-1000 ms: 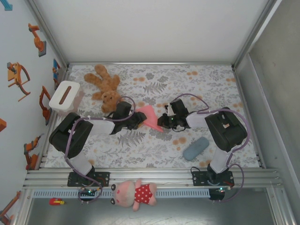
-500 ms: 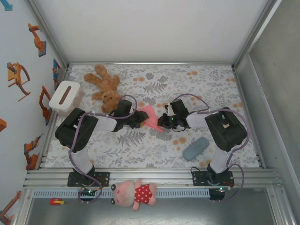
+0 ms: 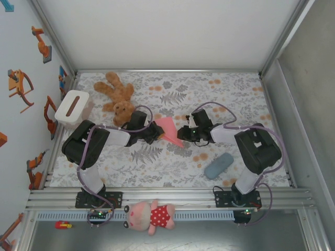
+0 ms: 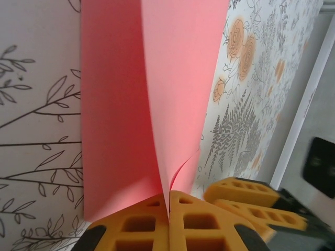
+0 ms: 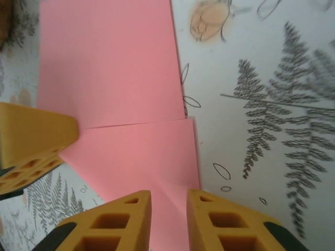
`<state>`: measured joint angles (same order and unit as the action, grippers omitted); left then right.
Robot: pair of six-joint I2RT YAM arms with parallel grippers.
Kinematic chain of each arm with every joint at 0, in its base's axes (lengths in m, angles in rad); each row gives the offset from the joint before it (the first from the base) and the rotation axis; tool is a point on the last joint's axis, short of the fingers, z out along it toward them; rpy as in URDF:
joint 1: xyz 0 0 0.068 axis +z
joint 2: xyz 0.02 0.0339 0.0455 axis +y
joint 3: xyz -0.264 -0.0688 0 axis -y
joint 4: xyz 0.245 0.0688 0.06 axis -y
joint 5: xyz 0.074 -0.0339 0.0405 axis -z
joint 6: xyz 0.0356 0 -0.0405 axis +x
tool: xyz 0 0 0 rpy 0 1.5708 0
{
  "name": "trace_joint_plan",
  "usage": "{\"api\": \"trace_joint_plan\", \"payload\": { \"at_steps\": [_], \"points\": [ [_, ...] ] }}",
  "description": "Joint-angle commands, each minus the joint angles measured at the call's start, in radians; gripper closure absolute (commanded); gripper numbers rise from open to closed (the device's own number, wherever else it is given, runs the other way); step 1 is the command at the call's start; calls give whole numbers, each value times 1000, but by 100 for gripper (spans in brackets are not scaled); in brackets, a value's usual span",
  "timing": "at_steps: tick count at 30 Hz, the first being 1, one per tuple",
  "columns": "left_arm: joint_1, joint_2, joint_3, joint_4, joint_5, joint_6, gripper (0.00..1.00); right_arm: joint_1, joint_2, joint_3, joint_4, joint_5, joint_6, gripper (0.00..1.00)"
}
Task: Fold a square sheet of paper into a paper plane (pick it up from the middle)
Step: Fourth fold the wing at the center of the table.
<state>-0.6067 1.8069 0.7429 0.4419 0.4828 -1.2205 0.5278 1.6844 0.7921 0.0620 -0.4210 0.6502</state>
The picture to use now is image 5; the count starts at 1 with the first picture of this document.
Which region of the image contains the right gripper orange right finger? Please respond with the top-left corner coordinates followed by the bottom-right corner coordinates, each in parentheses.
top-left (186, 188), bottom-right (309, 251)

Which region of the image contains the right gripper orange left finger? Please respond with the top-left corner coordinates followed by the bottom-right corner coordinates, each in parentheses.
top-left (32, 190), bottom-right (152, 251)

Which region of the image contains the pink paper sheet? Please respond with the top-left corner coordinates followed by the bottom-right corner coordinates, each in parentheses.
top-left (36, 0), bottom-right (202, 251)

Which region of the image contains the floral fern print tablecloth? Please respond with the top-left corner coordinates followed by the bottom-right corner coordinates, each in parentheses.
top-left (0, 0), bottom-right (335, 251)

